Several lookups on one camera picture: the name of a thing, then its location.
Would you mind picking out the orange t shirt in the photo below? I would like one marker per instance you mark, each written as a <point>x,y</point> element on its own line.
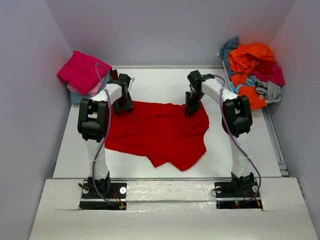
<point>249,57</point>

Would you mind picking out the light blue t shirt in pile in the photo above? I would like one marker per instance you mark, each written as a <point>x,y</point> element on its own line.
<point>249,83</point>

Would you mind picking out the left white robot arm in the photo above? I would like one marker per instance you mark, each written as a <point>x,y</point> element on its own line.
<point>94,126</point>

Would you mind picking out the white laundry basket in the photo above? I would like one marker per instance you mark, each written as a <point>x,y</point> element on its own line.
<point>256,101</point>

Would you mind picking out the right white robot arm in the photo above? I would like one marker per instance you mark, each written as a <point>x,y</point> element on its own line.
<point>236,121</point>

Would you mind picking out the teal-grey t shirt in pile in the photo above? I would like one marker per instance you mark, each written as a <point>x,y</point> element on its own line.
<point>229,46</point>

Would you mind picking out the magenta folded t shirt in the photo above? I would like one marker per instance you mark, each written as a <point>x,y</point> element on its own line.
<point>81,66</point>

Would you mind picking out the grey-blue folded t shirt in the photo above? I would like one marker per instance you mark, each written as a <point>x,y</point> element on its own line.
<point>76,98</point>

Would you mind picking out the red t shirt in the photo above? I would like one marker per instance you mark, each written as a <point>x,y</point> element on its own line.
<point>161,132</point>

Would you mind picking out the magenta t shirt in pile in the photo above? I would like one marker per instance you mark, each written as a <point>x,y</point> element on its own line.
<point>275,77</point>

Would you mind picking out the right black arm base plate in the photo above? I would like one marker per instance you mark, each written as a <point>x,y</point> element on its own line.
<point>228,199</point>

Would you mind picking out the grey t shirt in pile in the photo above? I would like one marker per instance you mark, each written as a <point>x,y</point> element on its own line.
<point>271,92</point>

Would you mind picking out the pink folded t shirt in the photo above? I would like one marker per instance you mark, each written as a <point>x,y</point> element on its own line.
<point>84,87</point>

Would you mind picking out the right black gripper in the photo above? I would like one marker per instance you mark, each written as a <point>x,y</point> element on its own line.
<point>191,107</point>

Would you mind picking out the maroon folded t shirt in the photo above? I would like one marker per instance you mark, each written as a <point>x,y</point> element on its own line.
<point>114,74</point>

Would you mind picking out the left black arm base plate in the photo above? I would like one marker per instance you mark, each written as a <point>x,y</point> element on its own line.
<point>114,200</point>

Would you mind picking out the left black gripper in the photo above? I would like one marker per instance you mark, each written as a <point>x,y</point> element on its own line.
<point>123,107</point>

